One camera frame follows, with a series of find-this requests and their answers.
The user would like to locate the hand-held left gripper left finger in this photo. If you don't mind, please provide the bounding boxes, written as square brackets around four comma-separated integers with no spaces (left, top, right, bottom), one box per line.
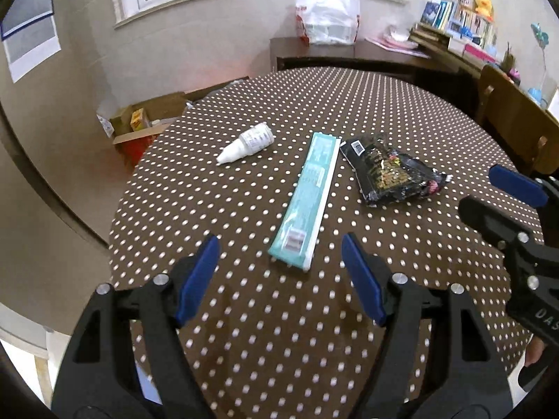
[51,233,221,419]

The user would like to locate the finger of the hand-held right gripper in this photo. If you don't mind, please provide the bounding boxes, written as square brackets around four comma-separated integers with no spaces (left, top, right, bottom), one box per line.
[458,195,545,250]
[488,163,559,228]

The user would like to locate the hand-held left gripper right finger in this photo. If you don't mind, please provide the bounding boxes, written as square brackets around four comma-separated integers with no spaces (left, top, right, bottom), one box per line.
[341,232,514,419]

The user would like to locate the teal toothpaste box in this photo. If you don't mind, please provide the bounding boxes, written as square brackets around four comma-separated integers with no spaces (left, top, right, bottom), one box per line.
[267,132,342,271]

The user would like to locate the black snack packet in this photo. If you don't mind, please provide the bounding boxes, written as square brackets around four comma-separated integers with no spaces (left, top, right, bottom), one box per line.
[340,135,448,205]

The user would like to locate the person's right hand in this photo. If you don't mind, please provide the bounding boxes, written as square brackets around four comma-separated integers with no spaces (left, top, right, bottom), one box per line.
[525,336,547,368]

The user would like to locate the wooden chair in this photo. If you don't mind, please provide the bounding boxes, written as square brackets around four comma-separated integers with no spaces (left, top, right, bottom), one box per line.
[475,65,559,175]

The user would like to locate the dark pen holder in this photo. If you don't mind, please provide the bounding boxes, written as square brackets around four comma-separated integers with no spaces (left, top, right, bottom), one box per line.
[500,44,522,81]

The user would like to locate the small white bottle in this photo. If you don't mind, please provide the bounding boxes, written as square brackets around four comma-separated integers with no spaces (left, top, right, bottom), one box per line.
[217,123,275,166]

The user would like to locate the blue desk lamp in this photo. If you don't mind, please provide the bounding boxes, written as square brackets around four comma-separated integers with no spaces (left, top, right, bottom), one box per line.
[530,24,551,97]

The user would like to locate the row of books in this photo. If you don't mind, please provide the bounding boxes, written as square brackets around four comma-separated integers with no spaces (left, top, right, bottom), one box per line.
[450,6,499,50]

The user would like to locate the open cardboard box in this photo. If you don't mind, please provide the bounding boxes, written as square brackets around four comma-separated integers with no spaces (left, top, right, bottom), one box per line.
[97,91,193,171]

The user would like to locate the pink papers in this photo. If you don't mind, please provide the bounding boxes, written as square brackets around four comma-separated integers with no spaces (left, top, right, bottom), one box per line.
[364,26,431,58]

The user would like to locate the blue book box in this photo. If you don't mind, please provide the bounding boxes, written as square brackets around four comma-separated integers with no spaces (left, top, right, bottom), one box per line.
[420,0,455,31]

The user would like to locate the dark wooden sideboard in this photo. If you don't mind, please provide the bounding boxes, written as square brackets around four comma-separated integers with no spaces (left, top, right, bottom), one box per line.
[270,37,477,114]

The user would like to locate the white plastic bag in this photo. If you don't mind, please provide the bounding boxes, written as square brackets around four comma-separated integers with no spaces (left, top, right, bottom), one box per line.
[295,0,361,45]

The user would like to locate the white blue wall poster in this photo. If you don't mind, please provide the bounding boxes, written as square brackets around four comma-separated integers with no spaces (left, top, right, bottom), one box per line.
[0,0,59,83]

